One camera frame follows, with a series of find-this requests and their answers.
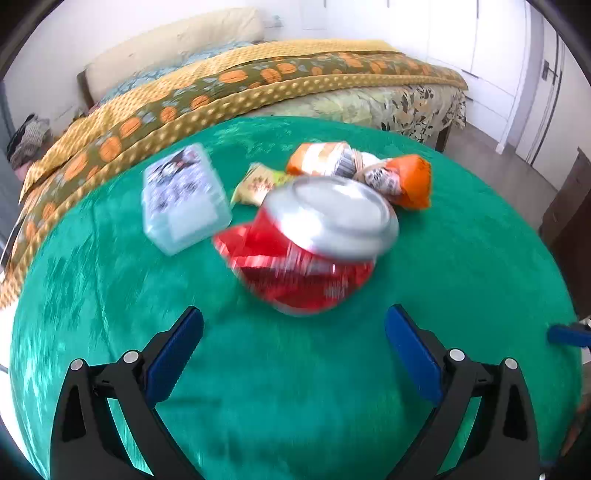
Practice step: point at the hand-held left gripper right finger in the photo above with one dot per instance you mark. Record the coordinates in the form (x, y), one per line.
(413, 355)

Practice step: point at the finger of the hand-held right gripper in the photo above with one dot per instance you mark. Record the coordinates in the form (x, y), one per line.
(567, 335)

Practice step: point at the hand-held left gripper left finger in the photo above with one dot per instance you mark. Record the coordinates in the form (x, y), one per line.
(175, 353)

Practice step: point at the crushed red soda can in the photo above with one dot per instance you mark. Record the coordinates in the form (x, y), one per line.
(323, 217)

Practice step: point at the green floral tablecloth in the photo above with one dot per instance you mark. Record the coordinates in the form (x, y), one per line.
(286, 369)

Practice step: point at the dark wooden cabinet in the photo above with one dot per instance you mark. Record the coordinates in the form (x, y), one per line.
(570, 217)

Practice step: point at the clear box with printed lid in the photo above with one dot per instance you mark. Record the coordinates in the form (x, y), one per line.
(184, 198)

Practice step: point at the knotted orange snack packet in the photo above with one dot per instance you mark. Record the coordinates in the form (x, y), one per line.
(411, 182)

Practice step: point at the yellow and green snack packet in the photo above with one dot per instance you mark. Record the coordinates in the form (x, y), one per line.
(256, 184)

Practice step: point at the white door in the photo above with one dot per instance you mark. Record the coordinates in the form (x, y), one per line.
(540, 115)

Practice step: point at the floral bed sheet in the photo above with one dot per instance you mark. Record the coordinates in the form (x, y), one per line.
(369, 104)

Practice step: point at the pile of clothes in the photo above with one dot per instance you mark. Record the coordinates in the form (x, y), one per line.
(30, 138)

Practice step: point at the bed with patterned blanket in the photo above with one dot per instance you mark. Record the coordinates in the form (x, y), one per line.
(194, 92)

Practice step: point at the blue floral pillow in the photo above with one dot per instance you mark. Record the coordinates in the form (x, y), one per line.
(138, 79)

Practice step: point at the white wardrobe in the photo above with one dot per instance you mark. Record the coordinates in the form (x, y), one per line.
(485, 46)

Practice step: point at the beige headboard cushion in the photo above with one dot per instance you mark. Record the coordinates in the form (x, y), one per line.
(175, 44)

